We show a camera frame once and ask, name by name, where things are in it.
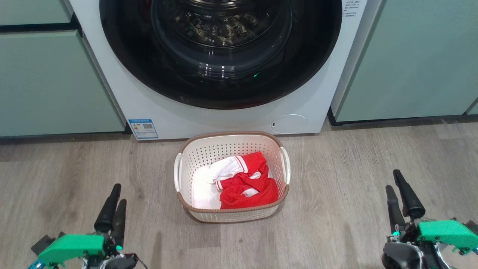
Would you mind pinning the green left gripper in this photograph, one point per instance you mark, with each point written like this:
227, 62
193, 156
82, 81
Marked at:
71, 246

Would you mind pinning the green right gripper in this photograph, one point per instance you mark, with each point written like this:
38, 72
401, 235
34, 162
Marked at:
444, 231

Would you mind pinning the red garment with white trim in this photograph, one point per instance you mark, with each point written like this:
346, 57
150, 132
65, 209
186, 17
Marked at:
239, 196

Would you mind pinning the red garment with white sleeve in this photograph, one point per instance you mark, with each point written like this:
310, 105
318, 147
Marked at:
257, 162

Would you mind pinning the black round glass washer door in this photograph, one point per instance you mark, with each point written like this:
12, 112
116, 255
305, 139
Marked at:
224, 89

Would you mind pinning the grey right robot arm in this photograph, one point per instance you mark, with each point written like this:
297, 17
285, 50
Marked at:
403, 257

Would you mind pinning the white front-load washing machine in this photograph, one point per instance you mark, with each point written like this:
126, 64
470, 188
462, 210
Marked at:
224, 119

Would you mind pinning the blue energy label sticker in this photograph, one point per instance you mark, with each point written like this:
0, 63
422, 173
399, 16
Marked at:
143, 129

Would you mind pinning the white perforated laundry basket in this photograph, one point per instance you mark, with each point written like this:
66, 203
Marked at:
194, 157

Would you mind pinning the round white filter cover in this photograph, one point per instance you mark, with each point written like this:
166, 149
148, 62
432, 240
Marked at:
288, 124

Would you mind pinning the pale green tall cabinet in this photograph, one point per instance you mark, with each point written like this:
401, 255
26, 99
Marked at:
414, 59

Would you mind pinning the pale green drawer cabinet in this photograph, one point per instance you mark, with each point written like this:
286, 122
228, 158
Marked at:
48, 82

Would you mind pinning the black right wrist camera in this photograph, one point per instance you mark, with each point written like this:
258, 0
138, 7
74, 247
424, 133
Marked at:
472, 226

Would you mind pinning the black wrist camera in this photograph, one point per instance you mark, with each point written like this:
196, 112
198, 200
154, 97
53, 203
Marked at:
472, 226
43, 243

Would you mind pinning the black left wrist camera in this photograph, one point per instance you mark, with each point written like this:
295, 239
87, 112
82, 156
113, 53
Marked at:
43, 243

